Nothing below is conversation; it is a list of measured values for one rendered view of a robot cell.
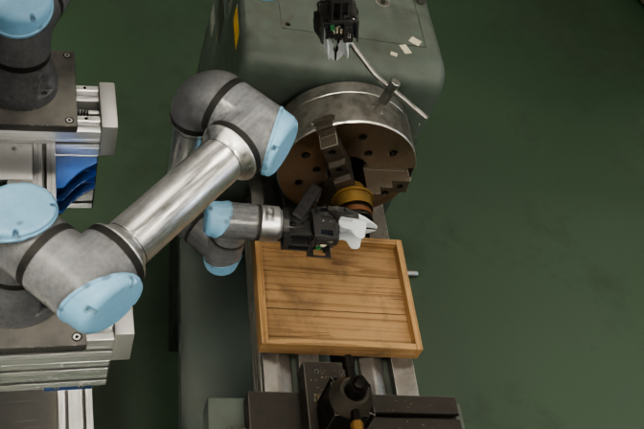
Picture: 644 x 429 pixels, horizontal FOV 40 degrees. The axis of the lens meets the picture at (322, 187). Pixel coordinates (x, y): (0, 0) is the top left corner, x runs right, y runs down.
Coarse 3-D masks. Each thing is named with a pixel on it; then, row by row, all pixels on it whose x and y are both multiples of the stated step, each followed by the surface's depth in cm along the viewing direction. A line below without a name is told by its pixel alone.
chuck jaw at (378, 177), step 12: (360, 168) 202; (372, 168) 199; (384, 168) 200; (396, 168) 200; (408, 168) 201; (360, 180) 200; (372, 180) 196; (384, 180) 197; (396, 180) 198; (408, 180) 199; (372, 192) 194; (384, 192) 198
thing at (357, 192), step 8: (360, 184) 194; (336, 192) 192; (344, 192) 191; (352, 192) 190; (360, 192) 191; (368, 192) 192; (336, 200) 191; (344, 200) 190; (352, 200) 189; (360, 200) 189; (368, 200) 191; (352, 208) 188; (360, 208) 188; (368, 208) 190; (368, 216) 189
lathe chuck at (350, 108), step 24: (336, 96) 193; (360, 96) 193; (312, 120) 190; (336, 120) 188; (360, 120) 188; (384, 120) 191; (312, 144) 192; (360, 144) 193; (384, 144) 194; (408, 144) 195; (288, 168) 197; (312, 168) 198; (288, 192) 203
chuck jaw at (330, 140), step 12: (324, 120) 190; (324, 132) 190; (336, 132) 190; (324, 144) 188; (336, 144) 187; (336, 156) 189; (348, 156) 195; (336, 168) 189; (348, 168) 190; (336, 180) 191; (348, 180) 190
